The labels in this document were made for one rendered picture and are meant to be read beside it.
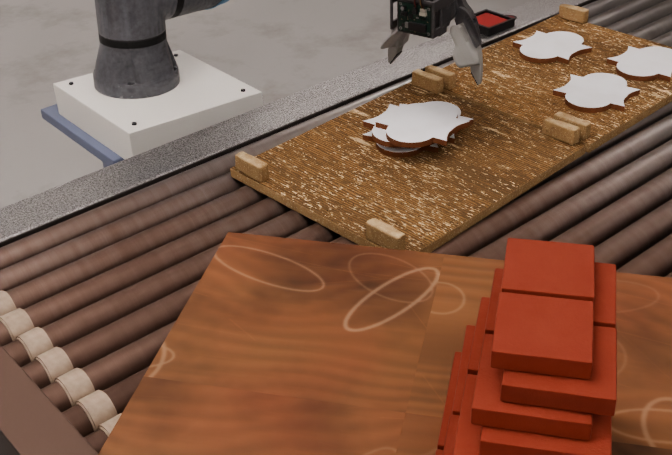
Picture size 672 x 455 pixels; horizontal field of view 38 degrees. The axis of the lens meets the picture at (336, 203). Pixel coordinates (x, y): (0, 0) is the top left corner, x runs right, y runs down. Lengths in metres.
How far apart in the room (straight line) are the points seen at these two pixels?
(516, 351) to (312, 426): 0.26
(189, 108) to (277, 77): 2.33
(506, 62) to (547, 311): 1.11
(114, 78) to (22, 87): 2.46
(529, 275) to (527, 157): 0.75
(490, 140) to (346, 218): 0.31
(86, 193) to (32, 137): 2.28
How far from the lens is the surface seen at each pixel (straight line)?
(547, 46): 1.85
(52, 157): 3.62
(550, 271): 0.76
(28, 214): 1.48
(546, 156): 1.50
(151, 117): 1.67
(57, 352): 1.20
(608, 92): 1.69
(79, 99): 1.77
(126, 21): 1.72
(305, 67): 4.09
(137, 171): 1.54
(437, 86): 1.67
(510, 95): 1.68
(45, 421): 1.08
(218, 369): 0.95
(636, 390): 0.94
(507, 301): 0.73
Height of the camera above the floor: 1.66
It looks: 32 degrees down
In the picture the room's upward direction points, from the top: 2 degrees counter-clockwise
